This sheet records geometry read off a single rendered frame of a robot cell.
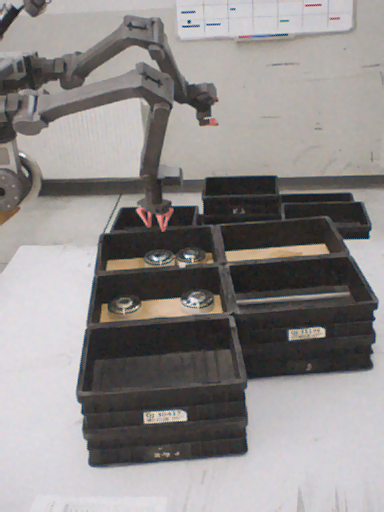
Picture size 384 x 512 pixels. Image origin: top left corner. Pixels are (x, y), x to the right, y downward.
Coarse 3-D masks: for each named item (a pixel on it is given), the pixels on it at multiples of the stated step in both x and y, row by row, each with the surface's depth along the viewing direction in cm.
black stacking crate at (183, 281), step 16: (176, 272) 211; (192, 272) 212; (208, 272) 212; (96, 288) 205; (112, 288) 212; (128, 288) 213; (144, 288) 213; (160, 288) 213; (176, 288) 214; (192, 288) 214; (208, 288) 214; (96, 304) 201; (224, 304) 198; (96, 320) 198
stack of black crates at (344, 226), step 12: (288, 204) 338; (300, 204) 338; (312, 204) 337; (324, 204) 337; (336, 204) 336; (348, 204) 336; (360, 204) 335; (288, 216) 341; (300, 216) 341; (312, 216) 340; (336, 216) 339; (348, 216) 339; (360, 216) 336; (336, 228) 311; (348, 228) 311; (360, 228) 310
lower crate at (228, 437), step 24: (96, 432) 163; (120, 432) 163; (144, 432) 164; (168, 432) 164; (192, 432) 165; (216, 432) 167; (240, 432) 167; (96, 456) 168; (120, 456) 168; (144, 456) 168; (168, 456) 168; (192, 456) 169; (216, 456) 169
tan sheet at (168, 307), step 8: (216, 296) 215; (104, 304) 214; (144, 304) 213; (152, 304) 213; (160, 304) 212; (168, 304) 212; (176, 304) 212; (216, 304) 210; (104, 312) 210; (144, 312) 209; (152, 312) 208; (160, 312) 208; (168, 312) 208; (176, 312) 208; (184, 312) 207; (208, 312) 206; (216, 312) 206; (104, 320) 206; (112, 320) 206
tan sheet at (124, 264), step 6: (138, 258) 241; (174, 258) 240; (210, 258) 238; (108, 264) 239; (114, 264) 238; (120, 264) 238; (126, 264) 238; (132, 264) 238; (138, 264) 237; (144, 264) 237; (174, 264) 236; (108, 270) 235
